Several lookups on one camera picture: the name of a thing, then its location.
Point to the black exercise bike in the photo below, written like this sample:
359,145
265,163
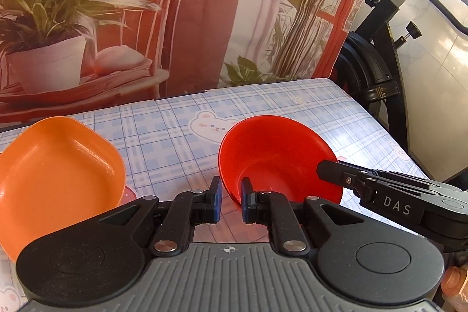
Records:
365,67

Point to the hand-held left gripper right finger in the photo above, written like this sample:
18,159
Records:
245,204

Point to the printed backdrop cloth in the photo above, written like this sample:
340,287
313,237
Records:
219,5

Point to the orange plate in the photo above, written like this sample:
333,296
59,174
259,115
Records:
55,180

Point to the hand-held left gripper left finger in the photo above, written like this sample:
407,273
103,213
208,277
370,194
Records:
217,200

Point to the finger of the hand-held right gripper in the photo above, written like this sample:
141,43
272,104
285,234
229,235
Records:
336,175

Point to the red bowl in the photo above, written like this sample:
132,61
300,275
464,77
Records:
278,147

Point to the person's right hand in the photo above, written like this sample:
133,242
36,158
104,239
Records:
456,284

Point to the checked bear tablecloth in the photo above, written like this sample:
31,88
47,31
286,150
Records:
164,136

